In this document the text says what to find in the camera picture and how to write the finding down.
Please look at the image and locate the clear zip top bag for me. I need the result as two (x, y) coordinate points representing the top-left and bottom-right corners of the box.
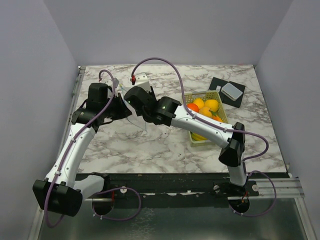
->
(118, 83), (147, 131)

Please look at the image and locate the orange toy orange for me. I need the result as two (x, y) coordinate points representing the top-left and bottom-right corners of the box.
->
(186, 103), (200, 113)

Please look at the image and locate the green perforated plastic basket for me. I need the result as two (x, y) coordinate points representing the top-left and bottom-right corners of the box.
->
(183, 90), (230, 148)

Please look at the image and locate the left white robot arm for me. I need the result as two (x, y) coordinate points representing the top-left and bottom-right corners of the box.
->
(32, 82), (131, 217)

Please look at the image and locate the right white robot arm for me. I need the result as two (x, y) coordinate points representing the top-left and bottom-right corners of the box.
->
(124, 86), (248, 196)

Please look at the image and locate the yellow toy banana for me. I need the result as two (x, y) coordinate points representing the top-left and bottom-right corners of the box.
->
(191, 133), (207, 141)

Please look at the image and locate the orange yellow toy mango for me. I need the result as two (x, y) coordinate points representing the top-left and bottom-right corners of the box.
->
(212, 115), (223, 122)

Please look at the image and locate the black square mat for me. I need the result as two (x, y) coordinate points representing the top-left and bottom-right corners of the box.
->
(209, 77), (246, 108)

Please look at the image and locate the white grey small box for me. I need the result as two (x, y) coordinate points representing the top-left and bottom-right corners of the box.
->
(221, 83), (243, 101)

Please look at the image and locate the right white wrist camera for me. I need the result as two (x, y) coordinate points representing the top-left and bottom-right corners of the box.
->
(131, 72), (151, 92)

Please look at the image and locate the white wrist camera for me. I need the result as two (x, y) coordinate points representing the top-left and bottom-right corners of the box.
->
(110, 77), (120, 88)
(131, 72), (151, 92)

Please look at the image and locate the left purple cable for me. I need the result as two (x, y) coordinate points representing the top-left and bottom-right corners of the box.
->
(43, 69), (118, 229)

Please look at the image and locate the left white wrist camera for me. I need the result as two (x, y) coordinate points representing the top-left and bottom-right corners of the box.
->
(110, 77), (120, 88)

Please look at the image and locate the black metal base rail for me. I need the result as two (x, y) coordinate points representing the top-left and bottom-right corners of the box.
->
(51, 171), (291, 208)

